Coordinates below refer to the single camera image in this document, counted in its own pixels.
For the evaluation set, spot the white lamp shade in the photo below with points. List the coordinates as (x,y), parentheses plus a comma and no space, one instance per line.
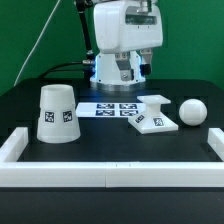
(57,122)

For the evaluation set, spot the white lamp base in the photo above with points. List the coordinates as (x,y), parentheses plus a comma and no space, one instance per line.
(151,119)

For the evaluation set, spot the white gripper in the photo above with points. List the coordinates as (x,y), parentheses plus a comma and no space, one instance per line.
(128,25)

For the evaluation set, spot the white lamp bulb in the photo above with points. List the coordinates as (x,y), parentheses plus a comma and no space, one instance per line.
(193,112)

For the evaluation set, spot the white U-shaped fence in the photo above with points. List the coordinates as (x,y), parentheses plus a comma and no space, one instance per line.
(14,173)

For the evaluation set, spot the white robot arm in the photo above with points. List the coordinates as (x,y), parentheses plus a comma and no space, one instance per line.
(107,74)

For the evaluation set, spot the white marker sheet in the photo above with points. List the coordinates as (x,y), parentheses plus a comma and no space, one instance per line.
(111,110)

